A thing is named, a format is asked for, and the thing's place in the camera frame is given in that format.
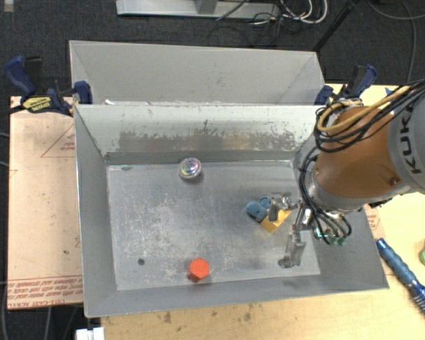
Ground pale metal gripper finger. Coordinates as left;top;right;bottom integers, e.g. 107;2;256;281
268;192;302;223
277;229;308;270

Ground yellow block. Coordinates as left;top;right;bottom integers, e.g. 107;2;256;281
259;209;293;234

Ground shiny iridescent ball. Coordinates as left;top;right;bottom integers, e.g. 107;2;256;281
178;157;203;181

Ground orange-red hexagonal block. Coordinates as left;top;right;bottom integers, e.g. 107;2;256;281
186;257;211;283

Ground blue ribbed tool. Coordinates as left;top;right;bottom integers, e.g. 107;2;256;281
375;237;425;322

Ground grey metal bin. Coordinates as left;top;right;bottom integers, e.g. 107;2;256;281
69;40;390;319

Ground brown cardboard board, red print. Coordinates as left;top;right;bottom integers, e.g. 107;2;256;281
6;96;387;312

